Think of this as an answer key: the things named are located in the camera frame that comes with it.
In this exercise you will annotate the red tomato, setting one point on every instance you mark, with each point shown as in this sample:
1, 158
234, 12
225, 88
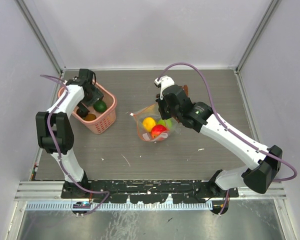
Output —
157, 130

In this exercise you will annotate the small yellow orange fruit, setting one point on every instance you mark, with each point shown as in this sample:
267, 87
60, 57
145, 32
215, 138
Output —
90, 117

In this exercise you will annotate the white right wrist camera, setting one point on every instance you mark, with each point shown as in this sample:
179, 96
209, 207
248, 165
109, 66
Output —
163, 83

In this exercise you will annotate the aluminium frame rail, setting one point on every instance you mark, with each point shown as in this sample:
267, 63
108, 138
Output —
47, 190

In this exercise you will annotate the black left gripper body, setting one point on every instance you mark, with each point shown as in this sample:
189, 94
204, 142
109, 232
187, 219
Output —
89, 99

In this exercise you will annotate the white slotted cable duct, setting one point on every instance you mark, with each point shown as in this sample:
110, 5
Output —
71, 205

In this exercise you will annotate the brown cloth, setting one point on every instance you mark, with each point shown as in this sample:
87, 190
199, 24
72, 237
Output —
186, 90

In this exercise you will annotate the clear zip top bag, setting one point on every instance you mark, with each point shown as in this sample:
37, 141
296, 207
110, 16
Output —
152, 111

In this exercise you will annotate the light green apple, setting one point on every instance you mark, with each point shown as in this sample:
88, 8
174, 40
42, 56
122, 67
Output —
166, 123

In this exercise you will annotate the pink plastic basket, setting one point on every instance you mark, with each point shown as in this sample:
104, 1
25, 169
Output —
103, 120

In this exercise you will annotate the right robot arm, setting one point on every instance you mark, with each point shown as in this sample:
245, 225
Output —
261, 162

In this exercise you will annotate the dark green lime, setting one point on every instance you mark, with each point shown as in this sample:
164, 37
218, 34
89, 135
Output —
100, 106

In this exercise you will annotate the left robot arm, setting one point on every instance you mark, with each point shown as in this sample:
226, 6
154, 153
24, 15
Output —
54, 131

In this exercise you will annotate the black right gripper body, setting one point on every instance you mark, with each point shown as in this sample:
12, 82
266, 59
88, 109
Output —
166, 112

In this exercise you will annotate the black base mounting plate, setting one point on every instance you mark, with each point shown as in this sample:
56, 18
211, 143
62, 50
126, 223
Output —
144, 191

